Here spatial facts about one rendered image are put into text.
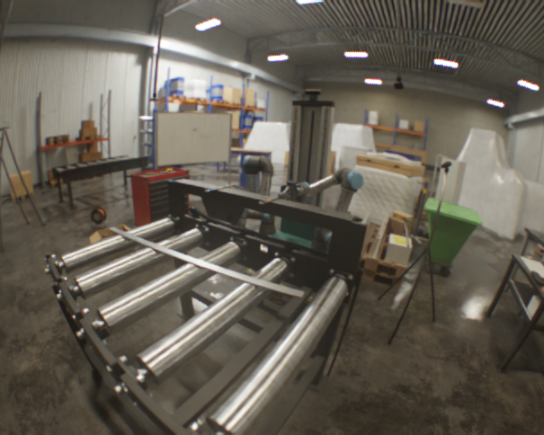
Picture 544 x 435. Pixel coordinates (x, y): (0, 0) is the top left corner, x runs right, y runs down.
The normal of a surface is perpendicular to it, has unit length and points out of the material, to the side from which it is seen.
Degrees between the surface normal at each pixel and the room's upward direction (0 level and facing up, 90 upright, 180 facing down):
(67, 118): 90
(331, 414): 0
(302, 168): 90
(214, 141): 90
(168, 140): 90
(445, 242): 101
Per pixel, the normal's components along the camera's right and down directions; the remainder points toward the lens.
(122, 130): 0.85, 0.22
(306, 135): -0.58, 0.24
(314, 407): 0.06, -0.94
